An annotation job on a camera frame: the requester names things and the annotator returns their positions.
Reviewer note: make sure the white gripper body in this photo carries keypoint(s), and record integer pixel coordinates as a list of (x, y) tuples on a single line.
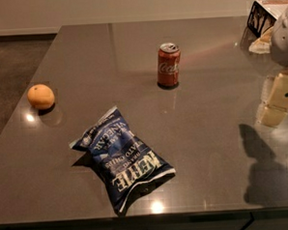
[(283, 41)]

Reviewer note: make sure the blue kettle chip bag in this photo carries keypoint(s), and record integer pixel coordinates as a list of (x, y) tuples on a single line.
[(124, 162)]

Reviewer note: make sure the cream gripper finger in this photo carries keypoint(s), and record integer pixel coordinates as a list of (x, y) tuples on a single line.
[(273, 108)]

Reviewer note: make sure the red coca-cola can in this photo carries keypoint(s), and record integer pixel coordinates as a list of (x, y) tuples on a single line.
[(169, 56)]

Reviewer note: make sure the black box with paper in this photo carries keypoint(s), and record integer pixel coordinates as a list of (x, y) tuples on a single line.
[(263, 15)]

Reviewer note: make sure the orange fruit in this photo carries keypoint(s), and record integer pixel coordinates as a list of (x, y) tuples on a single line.
[(40, 96)]

